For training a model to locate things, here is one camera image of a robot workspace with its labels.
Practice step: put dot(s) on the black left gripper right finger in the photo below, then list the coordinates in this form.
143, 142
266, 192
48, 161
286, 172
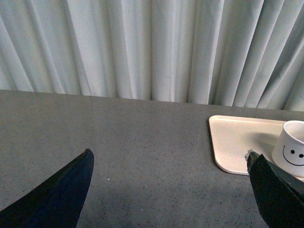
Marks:
279, 195

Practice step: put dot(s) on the beige rectangular plastic tray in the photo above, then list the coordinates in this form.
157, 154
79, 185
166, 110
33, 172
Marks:
232, 137

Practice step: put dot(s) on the pale green pleated curtain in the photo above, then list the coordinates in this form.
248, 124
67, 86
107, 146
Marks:
244, 53

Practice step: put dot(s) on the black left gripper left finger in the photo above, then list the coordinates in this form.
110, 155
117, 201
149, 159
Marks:
55, 203

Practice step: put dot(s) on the white smiley mug black handle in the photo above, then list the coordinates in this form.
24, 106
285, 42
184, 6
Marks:
288, 152

